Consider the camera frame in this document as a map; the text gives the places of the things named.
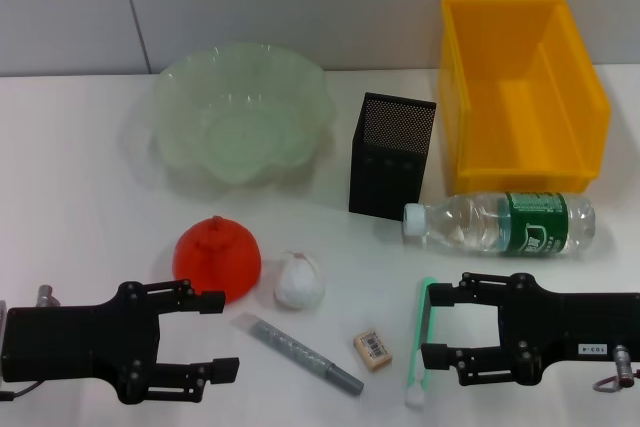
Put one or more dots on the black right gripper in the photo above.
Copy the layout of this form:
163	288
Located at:
565	327

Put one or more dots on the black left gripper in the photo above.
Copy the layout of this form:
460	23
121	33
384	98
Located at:
75	342

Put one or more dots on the white paper ball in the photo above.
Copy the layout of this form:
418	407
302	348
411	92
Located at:
299	282

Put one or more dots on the clear green-label water bottle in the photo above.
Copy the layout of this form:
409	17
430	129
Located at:
530	224

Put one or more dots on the green utility knife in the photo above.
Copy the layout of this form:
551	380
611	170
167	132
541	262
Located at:
427	327

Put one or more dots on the beige eraser with barcode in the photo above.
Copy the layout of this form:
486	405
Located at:
372	351

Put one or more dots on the grey glitter pen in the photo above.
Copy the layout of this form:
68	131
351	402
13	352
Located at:
300	354

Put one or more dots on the black mesh pen holder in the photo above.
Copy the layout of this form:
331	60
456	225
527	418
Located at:
390	167

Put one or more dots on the pale green glass fruit bowl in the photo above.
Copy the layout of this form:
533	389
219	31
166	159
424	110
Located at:
240	122

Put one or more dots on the yellow plastic bin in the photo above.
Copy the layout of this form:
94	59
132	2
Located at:
520	112

